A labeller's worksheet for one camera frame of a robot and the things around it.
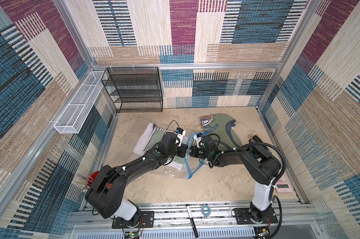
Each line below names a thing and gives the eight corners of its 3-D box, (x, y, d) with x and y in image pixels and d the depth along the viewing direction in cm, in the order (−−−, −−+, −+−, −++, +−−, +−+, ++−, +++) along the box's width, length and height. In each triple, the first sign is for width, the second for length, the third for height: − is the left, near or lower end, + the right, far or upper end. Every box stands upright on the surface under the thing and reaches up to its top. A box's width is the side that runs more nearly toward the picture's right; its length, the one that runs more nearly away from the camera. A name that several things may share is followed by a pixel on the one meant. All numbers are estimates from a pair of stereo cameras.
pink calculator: (275, 193, 84) (279, 191, 81) (270, 177, 89) (272, 175, 86) (290, 193, 84) (294, 191, 81) (283, 177, 89) (286, 175, 86)
